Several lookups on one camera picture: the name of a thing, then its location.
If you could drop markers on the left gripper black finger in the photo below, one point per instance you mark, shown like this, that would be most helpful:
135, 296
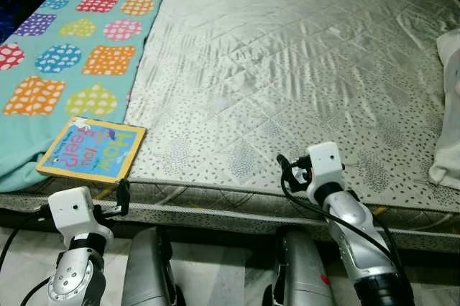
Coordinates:
123, 197

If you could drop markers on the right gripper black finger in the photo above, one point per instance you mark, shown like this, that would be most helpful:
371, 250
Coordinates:
283, 162

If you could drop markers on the blue yellow-edged children's book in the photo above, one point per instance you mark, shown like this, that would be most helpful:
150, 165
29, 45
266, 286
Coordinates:
90, 149

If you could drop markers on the teal heart-print blanket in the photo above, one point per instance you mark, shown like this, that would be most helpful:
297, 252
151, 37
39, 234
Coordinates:
72, 90

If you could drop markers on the white pillow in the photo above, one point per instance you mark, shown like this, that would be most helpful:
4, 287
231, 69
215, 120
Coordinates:
447, 105

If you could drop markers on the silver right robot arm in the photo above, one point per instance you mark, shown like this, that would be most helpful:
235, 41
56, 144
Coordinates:
352, 227

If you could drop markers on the silver left robot leg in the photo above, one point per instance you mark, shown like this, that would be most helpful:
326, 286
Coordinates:
147, 270

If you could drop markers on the silver robot leg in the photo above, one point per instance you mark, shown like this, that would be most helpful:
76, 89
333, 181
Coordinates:
147, 270
298, 270

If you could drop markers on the grey patterned mattress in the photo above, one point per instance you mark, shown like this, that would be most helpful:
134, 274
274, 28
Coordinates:
287, 69

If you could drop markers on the silver right robot leg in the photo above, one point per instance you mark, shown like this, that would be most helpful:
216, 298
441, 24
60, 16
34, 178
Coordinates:
298, 270

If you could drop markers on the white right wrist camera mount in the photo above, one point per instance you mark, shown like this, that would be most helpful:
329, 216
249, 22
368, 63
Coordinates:
325, 162

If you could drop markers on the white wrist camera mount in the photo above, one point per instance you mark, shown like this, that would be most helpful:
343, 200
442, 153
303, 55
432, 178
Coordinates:
75, 212
325, 162

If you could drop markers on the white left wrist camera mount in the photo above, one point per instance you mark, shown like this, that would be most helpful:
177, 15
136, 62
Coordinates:
75, 212

